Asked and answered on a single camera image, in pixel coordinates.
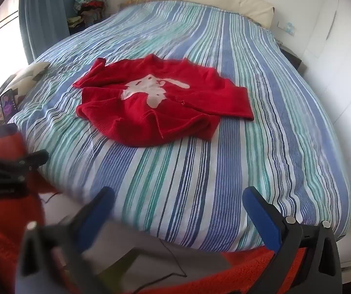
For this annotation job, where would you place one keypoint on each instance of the white wardrobe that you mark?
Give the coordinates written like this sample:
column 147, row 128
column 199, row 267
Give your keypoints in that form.
column 340, row 82

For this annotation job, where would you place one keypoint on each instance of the dark nightstand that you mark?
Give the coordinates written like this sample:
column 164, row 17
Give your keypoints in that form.
column 291, row 58

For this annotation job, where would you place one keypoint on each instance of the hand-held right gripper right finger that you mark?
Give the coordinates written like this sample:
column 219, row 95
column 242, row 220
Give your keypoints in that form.
column 261, row 217

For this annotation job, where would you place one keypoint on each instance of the pile of clothes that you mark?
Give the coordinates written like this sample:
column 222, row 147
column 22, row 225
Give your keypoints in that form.
column 88, row 9

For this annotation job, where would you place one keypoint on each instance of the red knit sweater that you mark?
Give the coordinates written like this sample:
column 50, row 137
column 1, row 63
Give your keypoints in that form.
column 175, row 113

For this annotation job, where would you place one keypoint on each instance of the window with railing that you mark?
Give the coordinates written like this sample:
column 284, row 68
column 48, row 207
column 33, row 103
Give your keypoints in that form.
column 1, row 46

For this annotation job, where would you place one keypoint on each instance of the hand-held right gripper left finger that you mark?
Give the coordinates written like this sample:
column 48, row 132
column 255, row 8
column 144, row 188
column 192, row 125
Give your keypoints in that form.
column 102, row 208

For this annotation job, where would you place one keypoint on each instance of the smartphone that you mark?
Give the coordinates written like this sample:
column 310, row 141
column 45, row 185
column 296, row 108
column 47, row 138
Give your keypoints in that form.
column 8, row 104

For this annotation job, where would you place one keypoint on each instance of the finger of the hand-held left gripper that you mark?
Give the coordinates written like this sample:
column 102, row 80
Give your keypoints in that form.
column 25, row 160

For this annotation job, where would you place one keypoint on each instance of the patterned cushion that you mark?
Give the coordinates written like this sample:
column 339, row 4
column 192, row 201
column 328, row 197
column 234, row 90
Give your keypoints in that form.
column 25, row 78

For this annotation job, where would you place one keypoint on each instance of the striped bed cover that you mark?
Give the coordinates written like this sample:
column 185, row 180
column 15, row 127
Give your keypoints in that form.
column 212, row 174

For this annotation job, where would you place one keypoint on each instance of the blue curtain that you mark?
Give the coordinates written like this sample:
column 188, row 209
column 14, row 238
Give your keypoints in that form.
column 44, row 18

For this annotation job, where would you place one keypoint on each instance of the wall socket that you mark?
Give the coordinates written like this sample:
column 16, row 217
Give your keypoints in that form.
column 287, row 27

